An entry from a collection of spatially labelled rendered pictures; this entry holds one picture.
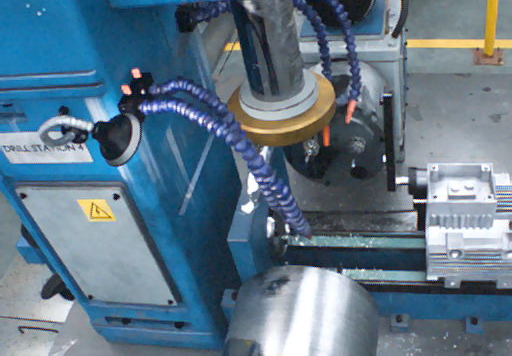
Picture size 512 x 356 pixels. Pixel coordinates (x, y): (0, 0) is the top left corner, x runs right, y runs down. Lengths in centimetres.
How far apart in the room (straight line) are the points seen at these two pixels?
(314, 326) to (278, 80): 37
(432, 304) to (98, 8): 84
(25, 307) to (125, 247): 112
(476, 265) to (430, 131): 70
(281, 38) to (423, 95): 104
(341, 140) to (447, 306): 42
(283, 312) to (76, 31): 48
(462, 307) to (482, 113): 73
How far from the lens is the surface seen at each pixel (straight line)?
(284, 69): 90
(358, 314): 92
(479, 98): 186
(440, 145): 168
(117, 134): 73
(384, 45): 142
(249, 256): 105
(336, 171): 135
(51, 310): 209
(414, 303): 124
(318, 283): 91
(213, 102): 82
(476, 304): 125
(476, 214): 106
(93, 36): 81
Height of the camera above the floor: 189
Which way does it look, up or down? 46 degrees down
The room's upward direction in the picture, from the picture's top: 9 degrees counter-clockwise
